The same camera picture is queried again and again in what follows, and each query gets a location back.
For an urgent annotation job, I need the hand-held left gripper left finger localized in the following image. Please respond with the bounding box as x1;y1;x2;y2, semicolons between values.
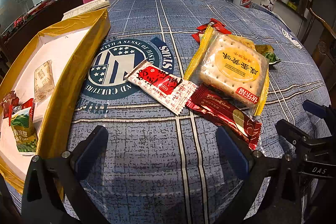
22;125;111;224

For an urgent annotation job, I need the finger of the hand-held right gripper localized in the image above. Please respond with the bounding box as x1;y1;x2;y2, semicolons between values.
275;119;315;159
302;99;336;136

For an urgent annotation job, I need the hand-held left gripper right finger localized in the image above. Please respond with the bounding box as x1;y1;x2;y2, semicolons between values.
215;126;315;224

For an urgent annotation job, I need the white foam box yellow tape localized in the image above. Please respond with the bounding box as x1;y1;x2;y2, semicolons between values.
0;8;111;201

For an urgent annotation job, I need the dark red wafer packet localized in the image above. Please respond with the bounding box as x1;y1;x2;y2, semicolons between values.
185;84;262;151

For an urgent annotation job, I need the blue printed tablecloth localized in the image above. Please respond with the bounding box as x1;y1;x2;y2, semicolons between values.
10;0;332;224

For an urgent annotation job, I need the small green snack packet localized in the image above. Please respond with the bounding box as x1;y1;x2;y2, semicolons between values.
255;44;283;67

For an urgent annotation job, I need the green pea snack packet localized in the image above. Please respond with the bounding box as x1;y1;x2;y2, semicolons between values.
9;106;39;155

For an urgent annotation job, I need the red black snack packet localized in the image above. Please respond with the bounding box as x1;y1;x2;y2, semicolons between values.
9;98;36;122

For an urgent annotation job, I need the wooden chair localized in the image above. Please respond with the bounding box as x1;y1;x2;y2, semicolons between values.
299;7;336;58

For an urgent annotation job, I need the clear snack packet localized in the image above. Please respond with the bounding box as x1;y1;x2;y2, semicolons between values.
34;59;55;103

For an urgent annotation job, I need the yellow biscuit packet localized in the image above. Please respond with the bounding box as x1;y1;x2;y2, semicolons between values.
184;25;271;116

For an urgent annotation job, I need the dark red candy packet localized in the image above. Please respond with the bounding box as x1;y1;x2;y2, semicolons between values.
0;91;20;119

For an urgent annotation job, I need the orange yellow snack packet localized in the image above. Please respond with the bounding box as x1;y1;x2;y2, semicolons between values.
231;35;257;51

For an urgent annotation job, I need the white red snack packet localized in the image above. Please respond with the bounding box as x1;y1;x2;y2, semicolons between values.
125;60;198;116

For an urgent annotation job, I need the small red candy packet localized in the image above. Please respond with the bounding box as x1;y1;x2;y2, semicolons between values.
197;18;227;33
192;31;208;43

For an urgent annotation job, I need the open notebook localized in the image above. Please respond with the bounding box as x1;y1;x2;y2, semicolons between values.
62;0;111;21

